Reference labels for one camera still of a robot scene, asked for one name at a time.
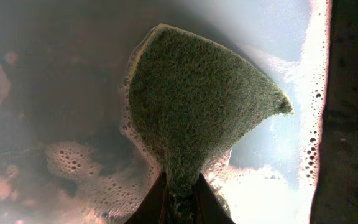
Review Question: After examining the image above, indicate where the black rectangular water tray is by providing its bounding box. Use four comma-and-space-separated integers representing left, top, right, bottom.
0, 1, 358, 223

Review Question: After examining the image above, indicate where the green yellow sponge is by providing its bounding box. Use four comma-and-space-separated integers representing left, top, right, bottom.
127, 24, 293, 223

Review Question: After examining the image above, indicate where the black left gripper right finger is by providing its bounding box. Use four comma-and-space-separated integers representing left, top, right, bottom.
196, 174, 234, 224

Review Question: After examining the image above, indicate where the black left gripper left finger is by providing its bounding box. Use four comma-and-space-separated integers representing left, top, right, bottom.
125, 172, 167, 224

